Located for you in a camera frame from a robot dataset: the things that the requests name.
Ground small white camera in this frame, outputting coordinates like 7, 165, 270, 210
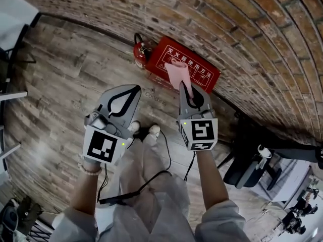
257, 145, 272, 158

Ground red fire extinguisher box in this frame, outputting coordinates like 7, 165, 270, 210
145, 36, 222, 94

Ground pink cloth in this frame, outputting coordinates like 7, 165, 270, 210
164, 60, 194, 105

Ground dark green bag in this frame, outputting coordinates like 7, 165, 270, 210
16, 196, 42, 228

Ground black cable bundle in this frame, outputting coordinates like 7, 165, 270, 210
97, 161, 110, 201

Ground white bead bracelet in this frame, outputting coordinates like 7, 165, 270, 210
78, 161, 103, 176

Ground light long-sleeved shirt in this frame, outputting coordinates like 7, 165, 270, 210
51, 175, 247, 242

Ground white table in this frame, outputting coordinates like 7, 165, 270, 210
0, 0, 40, 41

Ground thick black cable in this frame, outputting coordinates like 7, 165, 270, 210
98, 169, 173, 206

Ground person's right forearm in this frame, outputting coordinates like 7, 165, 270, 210
195, 150, 234, 213

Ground white trousers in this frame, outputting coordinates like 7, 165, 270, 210
117, 132, 190, 211

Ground person's left forearm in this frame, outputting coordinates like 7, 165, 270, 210
72, 164, 103, 213

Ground red fire extinguisher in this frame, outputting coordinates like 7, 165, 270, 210
133, 32, 154, 69

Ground grey round appliance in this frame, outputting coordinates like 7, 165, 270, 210
0, 205, 20, 236

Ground white metal frame rack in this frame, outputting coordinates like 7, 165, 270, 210
0, 89, 28, 171

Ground thin black cable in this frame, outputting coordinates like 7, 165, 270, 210
157, 129, 174, 172

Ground white desk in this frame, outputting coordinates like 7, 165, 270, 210
267, 157, 313, 203

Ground white shoe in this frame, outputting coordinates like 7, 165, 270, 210
148, 124, 161, 138
128, 120, 141, 133

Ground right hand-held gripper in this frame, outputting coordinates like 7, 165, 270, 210
176, 82, 218, 151

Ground black office chair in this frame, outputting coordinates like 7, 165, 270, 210
217, 108, 323, 189

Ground black tripod equipment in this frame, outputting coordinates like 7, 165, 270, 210
280, 185, 320, 235

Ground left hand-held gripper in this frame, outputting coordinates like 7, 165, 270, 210
82, 84, 142, 165

